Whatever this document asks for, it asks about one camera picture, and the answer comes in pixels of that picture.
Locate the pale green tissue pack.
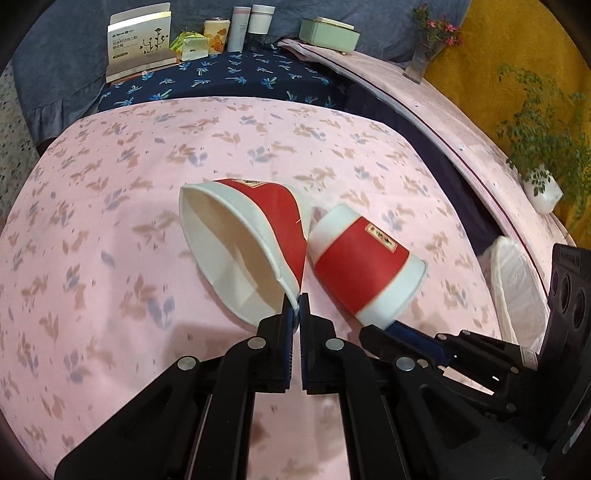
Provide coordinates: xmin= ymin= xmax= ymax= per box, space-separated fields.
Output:
xmin=181 ymin=36 xmax=209 ymax=61

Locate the yellow green packet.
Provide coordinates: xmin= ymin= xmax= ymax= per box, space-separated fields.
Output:
xmin=169 ymin=28 xmax=204 ymax=52

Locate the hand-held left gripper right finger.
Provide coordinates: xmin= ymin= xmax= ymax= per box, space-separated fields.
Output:
xmin=298 ymin=292 xmax=544 ymax=480

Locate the white bottle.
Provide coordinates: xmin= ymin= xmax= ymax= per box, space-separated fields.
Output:
xmin=226 ymin=6 xmax=252 ymax=52

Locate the yellow cloth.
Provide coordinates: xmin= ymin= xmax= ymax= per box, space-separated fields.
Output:
xmin=422 ymin=0 xmax=591 ymax=245

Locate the glass vase with pink flowers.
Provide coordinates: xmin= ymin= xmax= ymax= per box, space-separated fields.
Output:
xmin=405 ymin=4 xmax=464 ymax=84

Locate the blue denim cloth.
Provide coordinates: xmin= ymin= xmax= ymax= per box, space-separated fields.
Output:
xmin=11 ymin=0 xmax=472 ymax=148

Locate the white flower print box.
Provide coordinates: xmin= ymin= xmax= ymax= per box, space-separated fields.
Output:
xmin=106 ymin=4 xmax=178 ymax=84

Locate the pink board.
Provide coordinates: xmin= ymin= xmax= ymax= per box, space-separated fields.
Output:
xmin=277 ymin=38 xmax=578 ymax=250

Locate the yellow printed can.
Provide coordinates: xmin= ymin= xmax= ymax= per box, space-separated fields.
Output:
xmin=203 ymin=17 xmax=230 ymax=55

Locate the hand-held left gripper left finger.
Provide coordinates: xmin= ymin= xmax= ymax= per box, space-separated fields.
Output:
xmin=54 ymin=295 xmax=296 ymax=480

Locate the green tin box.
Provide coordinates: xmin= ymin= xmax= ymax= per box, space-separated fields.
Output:
xmin=298 ymin=17 xmax=362 ymax=52

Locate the pink rabbit print bedsheet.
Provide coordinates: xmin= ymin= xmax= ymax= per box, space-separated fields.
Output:
xmin=0 ymin=96 xmax=509 ymax=480

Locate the green plant in white pot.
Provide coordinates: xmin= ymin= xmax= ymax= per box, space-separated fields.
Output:
xmin=496 ymin=65 xmax=589 ymax=215

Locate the white jar with dark base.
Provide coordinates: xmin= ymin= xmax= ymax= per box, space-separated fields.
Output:
xmin=247 ymin=4 xmax=273 ymax=51

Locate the crushed red paper cup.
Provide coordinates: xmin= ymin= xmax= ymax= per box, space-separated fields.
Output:
xmin=178 ymin=178 xmax=314 ymax=326

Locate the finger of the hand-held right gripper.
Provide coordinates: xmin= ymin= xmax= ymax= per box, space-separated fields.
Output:
xmin=390 ymin=322 xmax=546 ymax=377
xmin=359 ymin=324 xmax=520 ymax=418

